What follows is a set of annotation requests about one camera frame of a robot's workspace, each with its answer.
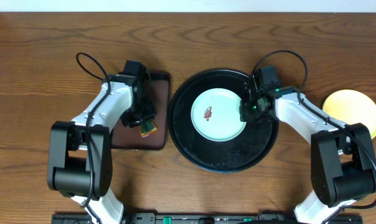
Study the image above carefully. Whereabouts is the black round tray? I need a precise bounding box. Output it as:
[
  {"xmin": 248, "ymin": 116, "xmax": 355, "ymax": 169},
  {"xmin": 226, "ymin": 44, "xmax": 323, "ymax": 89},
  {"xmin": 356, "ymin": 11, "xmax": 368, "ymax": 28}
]
[{"xmin": 168, "ymin": 69, "xmax": 279, "ymax": 173}]

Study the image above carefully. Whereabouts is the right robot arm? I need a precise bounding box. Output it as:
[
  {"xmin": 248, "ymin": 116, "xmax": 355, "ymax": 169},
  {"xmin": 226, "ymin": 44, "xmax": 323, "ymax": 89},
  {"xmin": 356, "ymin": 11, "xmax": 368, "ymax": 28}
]
[{"xmin": 241, "ymin": 74, "xmax": 376, "ymax": 223}]

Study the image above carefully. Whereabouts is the yellow plate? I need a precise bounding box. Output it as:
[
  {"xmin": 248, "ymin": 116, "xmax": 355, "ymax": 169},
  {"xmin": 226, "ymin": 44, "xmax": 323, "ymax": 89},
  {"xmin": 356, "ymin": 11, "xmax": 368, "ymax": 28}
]
[{"xmin": 322, "ymin": 90, "xmax": 376, "ymax": 139}]

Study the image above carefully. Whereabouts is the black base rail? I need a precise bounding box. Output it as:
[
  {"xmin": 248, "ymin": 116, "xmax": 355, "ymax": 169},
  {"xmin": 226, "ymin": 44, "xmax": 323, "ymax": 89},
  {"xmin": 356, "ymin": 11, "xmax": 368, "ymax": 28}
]
[{"xmin": 51, "ymin": 212, "xmax": 363, "ymax": 224}]

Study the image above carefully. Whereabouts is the green and orange sponge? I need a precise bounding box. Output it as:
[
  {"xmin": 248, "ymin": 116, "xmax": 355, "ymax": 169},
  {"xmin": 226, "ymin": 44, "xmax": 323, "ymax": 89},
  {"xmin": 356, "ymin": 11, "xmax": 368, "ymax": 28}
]
[{"xmin": 139, "ymin": 121, "xmax": 157, "ymax": 137}]

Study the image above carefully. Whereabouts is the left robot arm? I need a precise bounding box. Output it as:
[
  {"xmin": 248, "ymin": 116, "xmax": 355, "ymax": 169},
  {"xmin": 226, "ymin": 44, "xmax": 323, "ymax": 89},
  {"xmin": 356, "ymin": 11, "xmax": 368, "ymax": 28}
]
[{"xmin": 47, "ymin": 74, "xmax": 154, "ymax": 223}]

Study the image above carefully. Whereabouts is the light blue plate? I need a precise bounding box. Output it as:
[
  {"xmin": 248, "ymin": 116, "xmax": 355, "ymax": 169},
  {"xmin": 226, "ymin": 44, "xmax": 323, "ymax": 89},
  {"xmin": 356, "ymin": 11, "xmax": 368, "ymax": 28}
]
[{"xmin": 190, "ymin": 88, "xmax": 246, "ymax": 142}]

